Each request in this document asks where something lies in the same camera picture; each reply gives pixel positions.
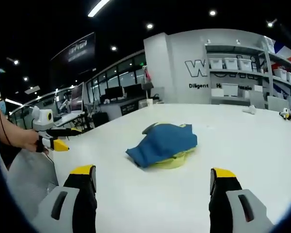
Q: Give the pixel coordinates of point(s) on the grey metal shelf unit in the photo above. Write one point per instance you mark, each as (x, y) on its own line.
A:
(269, 80)

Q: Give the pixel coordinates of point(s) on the red white blue flag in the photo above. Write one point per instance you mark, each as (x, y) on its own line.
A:
(285, 52)

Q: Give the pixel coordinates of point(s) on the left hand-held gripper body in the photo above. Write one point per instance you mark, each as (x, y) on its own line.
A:
(41, 119)

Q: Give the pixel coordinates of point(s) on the person's left hand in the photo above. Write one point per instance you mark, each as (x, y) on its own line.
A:
(30, 142)

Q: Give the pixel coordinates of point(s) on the blue and yellow garment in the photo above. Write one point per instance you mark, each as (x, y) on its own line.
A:
(165, 143)

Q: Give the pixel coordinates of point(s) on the white paper cup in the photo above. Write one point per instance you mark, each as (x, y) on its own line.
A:
(149, 102)

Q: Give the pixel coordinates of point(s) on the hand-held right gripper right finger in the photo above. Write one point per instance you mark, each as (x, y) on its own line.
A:
(224, 194)

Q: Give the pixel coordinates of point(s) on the black computer monitor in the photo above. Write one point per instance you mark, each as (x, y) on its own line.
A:
(133, 90)
(114, 92)

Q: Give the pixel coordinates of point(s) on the long ceiling strip light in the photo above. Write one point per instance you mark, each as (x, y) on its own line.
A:
(98, 7)

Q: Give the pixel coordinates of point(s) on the large tilted display screen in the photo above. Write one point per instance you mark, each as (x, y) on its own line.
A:
(77, 97)

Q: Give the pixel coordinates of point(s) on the round ceiling light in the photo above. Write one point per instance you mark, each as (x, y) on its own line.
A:
(269, 24)
(149, 26)
(212, 12)
(114, 48)

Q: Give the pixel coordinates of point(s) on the grey chair back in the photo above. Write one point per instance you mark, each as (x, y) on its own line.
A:
(257, 99)
(277, 103)

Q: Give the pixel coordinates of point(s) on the dark hanging banner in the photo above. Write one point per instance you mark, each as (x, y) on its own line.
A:
(75, 52)

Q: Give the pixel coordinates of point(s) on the spare hand-held gripper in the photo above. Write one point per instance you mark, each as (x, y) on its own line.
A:
(286, 113)

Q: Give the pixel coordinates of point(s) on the grey textured sheet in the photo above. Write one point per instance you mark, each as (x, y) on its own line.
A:
(29, 174)

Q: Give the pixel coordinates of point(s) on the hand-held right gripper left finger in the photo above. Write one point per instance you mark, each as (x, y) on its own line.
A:
(81, 194)

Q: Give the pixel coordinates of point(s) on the pink hanging cloth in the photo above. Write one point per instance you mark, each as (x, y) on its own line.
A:
(147, 75)

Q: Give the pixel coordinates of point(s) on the small white object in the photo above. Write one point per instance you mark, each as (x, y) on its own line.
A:
(250, 109)

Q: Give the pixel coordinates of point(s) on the row of white storage bins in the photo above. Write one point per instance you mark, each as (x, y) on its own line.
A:
(245, 64)

